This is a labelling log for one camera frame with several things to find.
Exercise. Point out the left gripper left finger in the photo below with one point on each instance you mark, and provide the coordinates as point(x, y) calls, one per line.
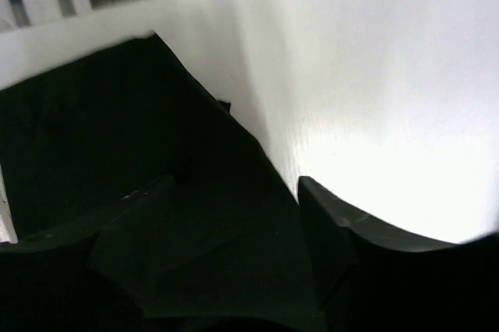
point(89, 275)

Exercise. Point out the black trousers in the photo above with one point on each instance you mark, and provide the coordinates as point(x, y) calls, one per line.
point(227, 242)

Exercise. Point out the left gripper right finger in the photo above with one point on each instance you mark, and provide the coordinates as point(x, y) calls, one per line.
point(372, 276)

